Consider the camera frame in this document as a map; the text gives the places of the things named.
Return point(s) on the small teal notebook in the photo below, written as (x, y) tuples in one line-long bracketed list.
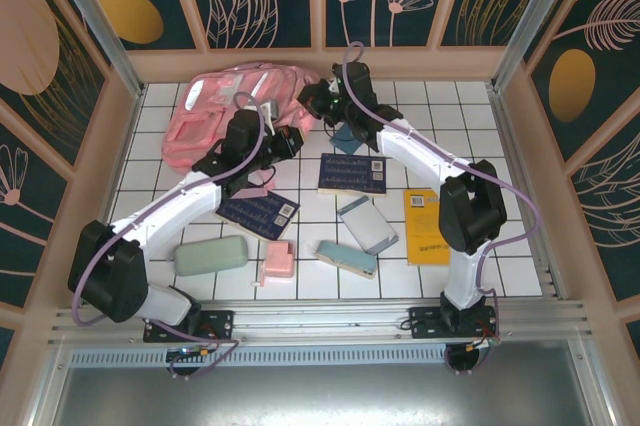
[(347, 146)]

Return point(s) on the navy book with QR labels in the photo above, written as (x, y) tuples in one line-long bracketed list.
[(350, 173), (265, 218)]

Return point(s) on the pink backpack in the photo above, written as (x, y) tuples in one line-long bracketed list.
[(200, 131)]

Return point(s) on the green pencil case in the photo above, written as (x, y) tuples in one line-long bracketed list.
[(210, 256)]

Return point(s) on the small pink box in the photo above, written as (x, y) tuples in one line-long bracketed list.
[(280, 261)]

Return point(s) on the white and teal notebook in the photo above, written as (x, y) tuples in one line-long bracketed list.
[(365, 223)]

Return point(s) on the light blue pencil case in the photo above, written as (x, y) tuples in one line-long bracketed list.
[(345, 258)]

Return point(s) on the yellow book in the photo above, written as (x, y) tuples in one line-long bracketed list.
[(422, 231)]

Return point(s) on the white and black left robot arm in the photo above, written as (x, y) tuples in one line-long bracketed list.
[(175, 206)]

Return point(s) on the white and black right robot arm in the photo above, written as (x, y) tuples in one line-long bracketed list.
[(425, 151)]

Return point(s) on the slotted metal strip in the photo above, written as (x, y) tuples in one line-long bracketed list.
[(325, 357)]

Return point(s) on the grey metal panel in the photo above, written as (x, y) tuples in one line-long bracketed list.
[(320, 396)]

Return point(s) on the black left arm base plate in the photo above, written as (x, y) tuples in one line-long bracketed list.
[(220, 326)]

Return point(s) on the aluminium frame rail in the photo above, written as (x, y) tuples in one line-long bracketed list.
[(320, 318)]

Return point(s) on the aluminium corner post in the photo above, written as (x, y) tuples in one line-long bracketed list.
[(102, 31), (533, 21)]

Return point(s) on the aluminium side rail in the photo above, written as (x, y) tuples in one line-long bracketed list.
[(525, 196)]

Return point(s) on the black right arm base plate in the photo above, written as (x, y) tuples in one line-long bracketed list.
[(425, 323)]

